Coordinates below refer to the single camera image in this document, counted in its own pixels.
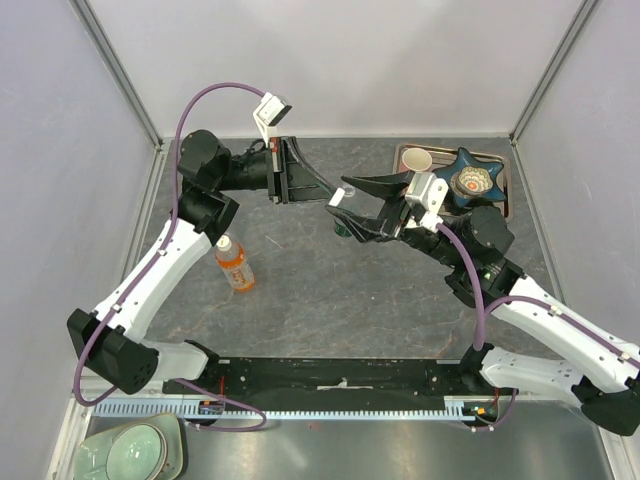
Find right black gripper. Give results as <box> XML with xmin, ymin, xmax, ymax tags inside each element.
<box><xmin>325</xmin><ymin>167</ymin><xmax>466</xmax><ymax>268</ymax></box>

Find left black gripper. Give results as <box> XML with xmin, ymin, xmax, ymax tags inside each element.
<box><xmin>216</xmin><ymin>136</ymin><xmax>341</xmax><ymax>204</ymax></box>

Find white bottle cap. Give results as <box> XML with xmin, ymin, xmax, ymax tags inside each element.
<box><xmin>327</xmin><ymin>188</ymin><xmax>346</xmax><ymax>207</ymax></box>
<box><xmin>216</xmin><ymin>235</ymin><xmax>233</xmax><ymax>251</ymax></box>

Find green label water bottle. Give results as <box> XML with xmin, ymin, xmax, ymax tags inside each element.
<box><xmin>332</xmin><ymin>185</ymin><xmax>357</xmax><ymax>238</ymax></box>

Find orange drink bottle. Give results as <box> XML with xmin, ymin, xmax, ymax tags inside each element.
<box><xmin>215</xmin><ymin>235</ymin><xmax>255</xmax><ymax>292</ymax></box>

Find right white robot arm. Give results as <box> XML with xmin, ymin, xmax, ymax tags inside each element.
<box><xmin>326</xmin><ymin>171</ymin><xmax>639</xmax><ymax>436</ymax></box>

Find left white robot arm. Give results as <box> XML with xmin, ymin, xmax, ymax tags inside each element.
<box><xmin>67</xmin><ymin>130</ymin><xmax>344</xmax><ymax>394</ymax></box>

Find pink mug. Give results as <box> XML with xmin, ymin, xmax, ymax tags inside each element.
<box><xmin>399</xmin><ymin>147</ymin><xmax>433</xmax><ymax>172</ymax></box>

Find metal tray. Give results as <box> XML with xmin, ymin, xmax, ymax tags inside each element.
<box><xmin>392</xmin><ymin>143</ymin><xmax>514</xmax><ymax>223</ymax></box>

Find blue star-shaped dish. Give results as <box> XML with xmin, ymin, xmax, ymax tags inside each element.
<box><xmin>433</xmin><ymin>147</ymin><xmax>507</xmax><ymax>208</ymax></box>

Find small patterned bowl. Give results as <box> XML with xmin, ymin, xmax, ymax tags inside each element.
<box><xmin>451</xmin><ymin>166</ymin><xmax>493</xmax><ymax>197</ymax></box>

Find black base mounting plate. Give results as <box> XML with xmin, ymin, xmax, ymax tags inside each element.
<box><xmin>193</xmin><ymin>357</ymin><xmax>496</xmax><ymax>398</ymax></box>

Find green ceramic plate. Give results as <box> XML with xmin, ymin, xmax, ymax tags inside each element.
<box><xmin>73</xmin><ymin>413</ymin><xmax>188</xmax><ymax>479</ymax></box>

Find green ceramic bowl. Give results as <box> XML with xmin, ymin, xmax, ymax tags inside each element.
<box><xmin>105</xmin><ymin>423</ymin><xmax>167</xmax><ymax>479</ymax></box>

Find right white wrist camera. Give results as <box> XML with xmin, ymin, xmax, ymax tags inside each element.
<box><xmin>404</xmin><ymin>172</ymin><xmax>449</xmax><ymax>233</ymax></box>

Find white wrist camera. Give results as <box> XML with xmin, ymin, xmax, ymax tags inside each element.
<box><xmin>404</xmin><ymin>172</ymin><xmax>449</xmax><ymax>233</ymax></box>
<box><xmin>252</xmin><ymin>92</ymin><xmax>292</xmax><ymax>145</ymax></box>

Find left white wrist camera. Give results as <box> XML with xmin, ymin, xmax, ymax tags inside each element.
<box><xmin>252</xmin><ymin>92</ymin><xmax>292</xmax><ymax>145</ymax></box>

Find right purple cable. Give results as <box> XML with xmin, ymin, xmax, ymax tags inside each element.
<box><xmin>437</xmin><ymin>222</ymin><xmax>640</xmax><ymax>364</ymax></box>

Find purple cable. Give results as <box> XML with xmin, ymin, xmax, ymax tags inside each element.
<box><xmin>72</xmin><ymin>83</ymin><xmax>269</xmax><ymax>432</ymax></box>
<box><xmin>437</xmin><ymin>222</ymin><xmax>640</xmax><ymax>364</ymax></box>

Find slotted cable duct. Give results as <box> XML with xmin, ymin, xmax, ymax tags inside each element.
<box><xmin>92</xmin><ymin>398</ymin><xmax>489</xmax><ymax>422</ymax></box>

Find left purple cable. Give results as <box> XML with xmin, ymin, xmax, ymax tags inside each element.
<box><xmin>72</xmin><ymin>83</ymin><xmax>269</xmax><ymax>432</ymax></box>

